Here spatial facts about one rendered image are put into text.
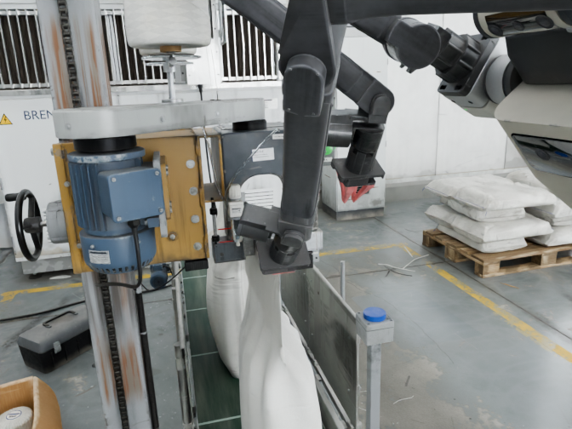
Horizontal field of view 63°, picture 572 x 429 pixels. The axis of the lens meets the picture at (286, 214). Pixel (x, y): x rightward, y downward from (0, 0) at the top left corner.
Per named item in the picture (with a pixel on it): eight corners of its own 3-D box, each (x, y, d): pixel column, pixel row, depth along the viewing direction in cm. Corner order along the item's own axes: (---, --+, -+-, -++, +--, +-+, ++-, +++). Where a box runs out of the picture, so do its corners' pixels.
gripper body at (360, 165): (328, 165, 101) (335, 137, 96) (371, 162, 104) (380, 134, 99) (340, 185, 97) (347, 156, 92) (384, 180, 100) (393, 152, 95)
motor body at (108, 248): (157, 272, 98) (144, 152, 91) (79, 282, 94) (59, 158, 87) (158, 248, 112) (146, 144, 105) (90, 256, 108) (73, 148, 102)
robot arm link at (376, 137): (389, 129, 90) (382, 113, 94) (354, 127, 89) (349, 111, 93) (380, 158, 95) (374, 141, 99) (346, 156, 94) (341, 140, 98)
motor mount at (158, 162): (174, 237, 97) (166, 159, 92) (141, 241, 95) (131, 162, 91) (172, 205, 123) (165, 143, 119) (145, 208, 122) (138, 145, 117)
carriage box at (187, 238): (209, 259, 120) (199, 135, 112) (67, 276, 112) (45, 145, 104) (202, 231, 143) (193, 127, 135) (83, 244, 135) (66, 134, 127)
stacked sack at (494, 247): (529, 249, 363) (531, 235, 360) (480, 256, 353) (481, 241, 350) (476, 225, 425) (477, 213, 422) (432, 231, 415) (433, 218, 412)
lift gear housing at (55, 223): (72, 248, 116) (65, 204, 113) (48, 250, 114) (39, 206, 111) (79, 235, 126) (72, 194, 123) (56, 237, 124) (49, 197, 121)
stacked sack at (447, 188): (521, 196, 386) (522, 179, 382) (447, 202, 374) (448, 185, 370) (489, 186, 427) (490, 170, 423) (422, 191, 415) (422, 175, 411)
